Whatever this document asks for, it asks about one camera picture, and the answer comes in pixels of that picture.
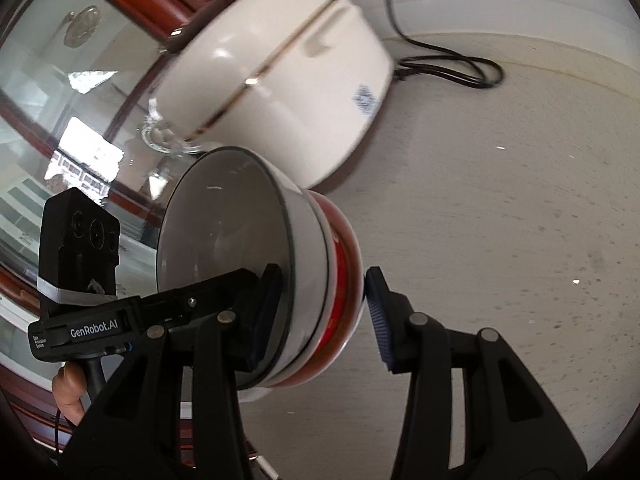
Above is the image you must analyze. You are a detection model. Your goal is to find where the white bowl green rim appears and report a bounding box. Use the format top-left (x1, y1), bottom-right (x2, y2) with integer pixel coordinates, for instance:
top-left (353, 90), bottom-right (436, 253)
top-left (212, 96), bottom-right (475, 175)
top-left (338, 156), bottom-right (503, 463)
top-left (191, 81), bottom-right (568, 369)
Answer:
top-left (156, 146), bottom-right (335, 389)

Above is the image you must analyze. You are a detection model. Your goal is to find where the red and white bowl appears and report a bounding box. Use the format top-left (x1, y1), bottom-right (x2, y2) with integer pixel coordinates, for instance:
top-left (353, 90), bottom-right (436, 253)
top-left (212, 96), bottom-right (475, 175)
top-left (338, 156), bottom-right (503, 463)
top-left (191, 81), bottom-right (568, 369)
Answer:
top-left (265, 191), bottom-right (364, 388)

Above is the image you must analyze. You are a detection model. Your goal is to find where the person's left hand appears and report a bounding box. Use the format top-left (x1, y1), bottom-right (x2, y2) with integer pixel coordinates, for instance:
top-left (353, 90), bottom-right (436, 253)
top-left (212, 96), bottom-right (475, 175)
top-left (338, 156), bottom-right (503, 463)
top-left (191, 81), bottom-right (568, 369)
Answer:
top-left (51, 362), bottom-right (87, 426)

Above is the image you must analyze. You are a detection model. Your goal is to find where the glass cup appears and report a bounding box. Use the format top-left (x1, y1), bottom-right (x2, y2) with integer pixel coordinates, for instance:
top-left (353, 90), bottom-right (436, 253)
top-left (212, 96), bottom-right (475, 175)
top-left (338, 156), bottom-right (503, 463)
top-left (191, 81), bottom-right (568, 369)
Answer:
top-left (139, 96), bottom-right (206, 156)

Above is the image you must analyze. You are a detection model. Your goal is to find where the cream rice cooker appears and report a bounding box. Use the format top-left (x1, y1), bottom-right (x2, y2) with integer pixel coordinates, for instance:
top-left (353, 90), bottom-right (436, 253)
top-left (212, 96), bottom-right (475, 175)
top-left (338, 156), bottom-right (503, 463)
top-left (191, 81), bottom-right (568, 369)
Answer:
top-left (152, 0), bottom-right (394, 188)

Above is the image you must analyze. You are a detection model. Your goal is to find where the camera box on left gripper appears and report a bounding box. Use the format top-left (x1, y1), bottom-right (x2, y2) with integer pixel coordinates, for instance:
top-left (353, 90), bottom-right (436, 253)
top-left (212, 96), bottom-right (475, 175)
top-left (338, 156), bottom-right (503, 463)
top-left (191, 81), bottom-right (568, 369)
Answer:
top-left (37, 188), bottom-right (120, 318)

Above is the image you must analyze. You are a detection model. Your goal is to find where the black power cable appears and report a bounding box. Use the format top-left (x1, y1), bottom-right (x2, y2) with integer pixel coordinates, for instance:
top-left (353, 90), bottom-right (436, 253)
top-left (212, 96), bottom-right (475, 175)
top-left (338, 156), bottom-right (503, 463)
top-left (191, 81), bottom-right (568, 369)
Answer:
top-left (380, 0), bottom-right (506, 90)

